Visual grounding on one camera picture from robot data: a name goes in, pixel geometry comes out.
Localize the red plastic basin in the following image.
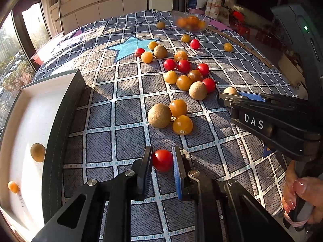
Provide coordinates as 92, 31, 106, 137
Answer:
31, 33, 65, 66

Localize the large brown round fruit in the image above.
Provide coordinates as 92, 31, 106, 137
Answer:
147, 103, 172, 129

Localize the yellow tomato upper pair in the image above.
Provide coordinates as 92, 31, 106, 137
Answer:
169, 99, 187, 117

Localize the red cherry tomato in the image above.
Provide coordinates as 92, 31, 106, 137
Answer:
152, 149, 173, 172

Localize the yellow tomato cluster left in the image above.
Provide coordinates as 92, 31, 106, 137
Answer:
164, 70, 178, 85

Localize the red tomato by star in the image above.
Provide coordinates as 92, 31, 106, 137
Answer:
134, 48, 145, 57

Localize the white tray with dark rim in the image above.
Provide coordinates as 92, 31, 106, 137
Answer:
1, 70, 85, 241

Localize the yellow tomato lower pair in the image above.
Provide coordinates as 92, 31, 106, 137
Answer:
172, 115, 193, 135

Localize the lone yellow tomato right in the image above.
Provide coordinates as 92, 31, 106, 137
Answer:
223, 43, 233, 52

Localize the grid patterned star tablecloth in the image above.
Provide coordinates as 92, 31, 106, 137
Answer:
35, 10, 295, 241

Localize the orange tomato cluster top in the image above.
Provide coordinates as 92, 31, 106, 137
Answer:
174, 51, 188, 62

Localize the red tomato cluster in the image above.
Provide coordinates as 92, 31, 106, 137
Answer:
177, 59, 191, 74
197, 63, 209, 77
202, 78, 216, 93
163, 59, 176, 72

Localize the orange tomato cluster centre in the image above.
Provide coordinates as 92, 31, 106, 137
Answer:
176, 75, 193, 91

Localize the lone red tomato far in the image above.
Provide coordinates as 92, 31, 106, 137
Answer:
189, 39, 200, 50

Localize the small yellow tomato on star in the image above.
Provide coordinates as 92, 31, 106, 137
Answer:
148, 41, 158, 51

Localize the red plastic stool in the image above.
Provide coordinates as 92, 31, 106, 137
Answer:
231, 10, 251, 41

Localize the patterned gift bag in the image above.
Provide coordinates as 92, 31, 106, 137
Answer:
205, 0, 222, 20

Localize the white sideboard cabinet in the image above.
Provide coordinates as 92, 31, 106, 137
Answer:
50, 0, 147, 33

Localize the yellow tomato pair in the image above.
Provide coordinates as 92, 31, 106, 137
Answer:
172, 115, 193, 135
169, 99, 187, 117

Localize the yellow tomato by star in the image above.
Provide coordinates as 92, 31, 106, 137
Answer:
140, 51, 153, 64

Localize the brown fruit cluster centre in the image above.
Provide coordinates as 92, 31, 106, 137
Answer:
189, 81, 208, 101

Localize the small yellow tomato far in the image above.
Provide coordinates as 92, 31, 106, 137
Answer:
181, 34, 191, 43

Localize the long wooden stick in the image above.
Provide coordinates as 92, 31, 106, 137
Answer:
207, 26, 274, 69

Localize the brown fruit by star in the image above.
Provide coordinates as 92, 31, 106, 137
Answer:
153, 45, 168, 59

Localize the dark orange tomato cluster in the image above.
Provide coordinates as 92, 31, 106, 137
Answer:
187, 69, 203, 82

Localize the clear glass fruit bowl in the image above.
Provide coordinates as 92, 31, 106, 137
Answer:
171, 10, 210, 32

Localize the person's right hand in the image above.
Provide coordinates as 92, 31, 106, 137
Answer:
282, 160, 323, 224

